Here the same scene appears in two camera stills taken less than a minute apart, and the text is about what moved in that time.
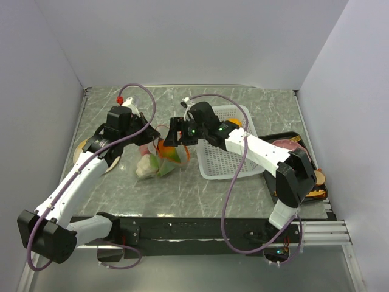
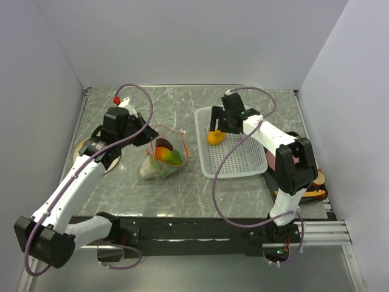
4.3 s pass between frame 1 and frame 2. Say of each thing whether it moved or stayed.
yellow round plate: stayed
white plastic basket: stayed
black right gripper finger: moved
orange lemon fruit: moved
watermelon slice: stayed
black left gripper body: stayed
